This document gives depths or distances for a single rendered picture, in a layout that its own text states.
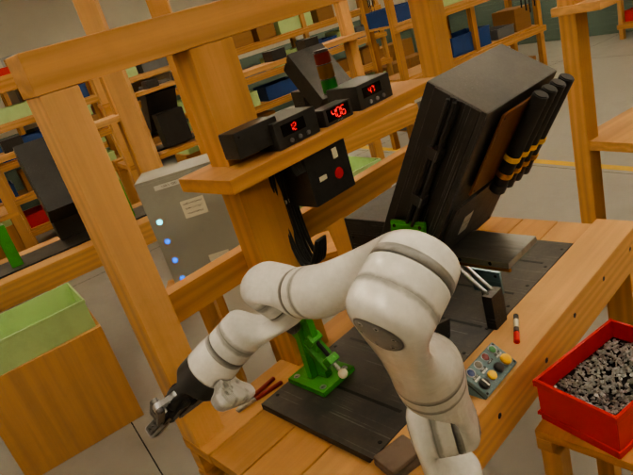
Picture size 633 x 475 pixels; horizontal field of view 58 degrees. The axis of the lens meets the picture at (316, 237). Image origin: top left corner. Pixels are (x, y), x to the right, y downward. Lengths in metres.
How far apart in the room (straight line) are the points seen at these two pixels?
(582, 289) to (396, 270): 1.37
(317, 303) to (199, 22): 1.01
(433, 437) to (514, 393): 0.70
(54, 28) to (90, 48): 9.94
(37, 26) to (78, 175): 9.98
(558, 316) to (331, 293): 1.16
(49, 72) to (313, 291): 0.86
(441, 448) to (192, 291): 0.92
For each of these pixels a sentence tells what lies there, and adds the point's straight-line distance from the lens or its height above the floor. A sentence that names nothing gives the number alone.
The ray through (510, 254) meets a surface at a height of 1.13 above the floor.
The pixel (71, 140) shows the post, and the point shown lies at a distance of 1.37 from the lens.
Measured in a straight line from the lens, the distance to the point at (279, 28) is 9.30.
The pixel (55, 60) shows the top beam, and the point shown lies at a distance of 1.38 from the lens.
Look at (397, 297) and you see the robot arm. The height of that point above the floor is 1.61.
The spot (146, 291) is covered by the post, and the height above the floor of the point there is 1.35.
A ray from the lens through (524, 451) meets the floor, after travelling 2.64.
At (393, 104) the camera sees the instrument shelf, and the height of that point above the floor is 1.52.
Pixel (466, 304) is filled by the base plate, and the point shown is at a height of 0.90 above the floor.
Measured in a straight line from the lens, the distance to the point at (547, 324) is 1.73.
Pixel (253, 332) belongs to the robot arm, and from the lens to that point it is 0.86.
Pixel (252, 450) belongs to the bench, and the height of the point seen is 0.88.
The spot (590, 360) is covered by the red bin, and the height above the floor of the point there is 0.88.
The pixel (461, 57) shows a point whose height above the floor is 0.83.
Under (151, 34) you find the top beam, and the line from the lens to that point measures 1.48.
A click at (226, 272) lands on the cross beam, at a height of 1.24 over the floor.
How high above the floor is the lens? 1.87
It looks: 21 degrees down
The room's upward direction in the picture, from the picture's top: 17 degrees counter-clockwise
